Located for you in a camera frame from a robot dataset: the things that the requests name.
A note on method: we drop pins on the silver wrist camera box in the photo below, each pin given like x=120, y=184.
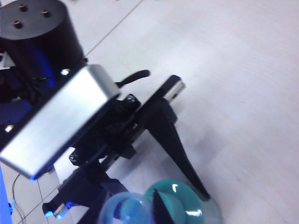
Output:
x=63, y=116

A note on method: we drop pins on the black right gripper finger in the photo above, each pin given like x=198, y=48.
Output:
x=161, y=210

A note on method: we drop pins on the blue transparent cup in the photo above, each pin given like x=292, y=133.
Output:
x=123, y=207

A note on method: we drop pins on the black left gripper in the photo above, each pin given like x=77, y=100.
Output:
x=116, y=130

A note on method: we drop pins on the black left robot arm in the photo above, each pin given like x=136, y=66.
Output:
x=39, y=37

